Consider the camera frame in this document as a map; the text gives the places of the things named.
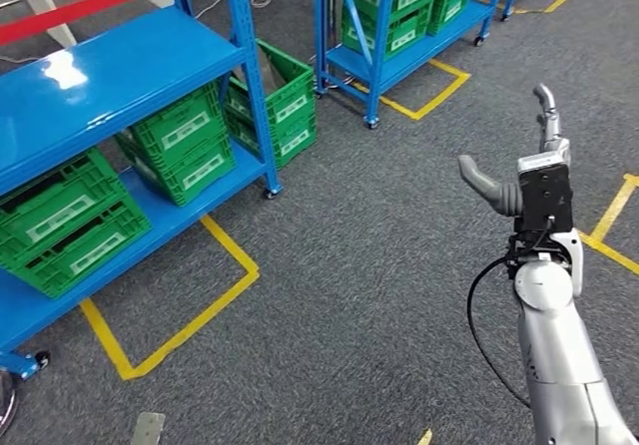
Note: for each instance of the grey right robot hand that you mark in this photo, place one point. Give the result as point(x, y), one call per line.
point(482, 181)

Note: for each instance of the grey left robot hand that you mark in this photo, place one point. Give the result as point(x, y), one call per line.
point(148, 430)

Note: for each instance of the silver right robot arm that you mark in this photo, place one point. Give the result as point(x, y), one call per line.
point(554, 349)

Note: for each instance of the grey flat part in crate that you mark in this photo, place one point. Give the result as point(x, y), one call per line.
point(274, 72)

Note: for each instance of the yellow floor tape line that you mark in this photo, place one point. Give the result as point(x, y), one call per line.
point(439, 95)

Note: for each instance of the yellow floor tape square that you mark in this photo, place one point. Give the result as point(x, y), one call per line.
point(199, 316)

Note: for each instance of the worn yellow floor tape strip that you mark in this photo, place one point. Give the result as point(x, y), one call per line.
point(425, 438)

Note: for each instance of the red barrier belt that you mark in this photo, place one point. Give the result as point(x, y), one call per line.
point(100, 2)

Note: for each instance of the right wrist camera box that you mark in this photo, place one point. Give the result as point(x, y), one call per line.
point(545, 194)

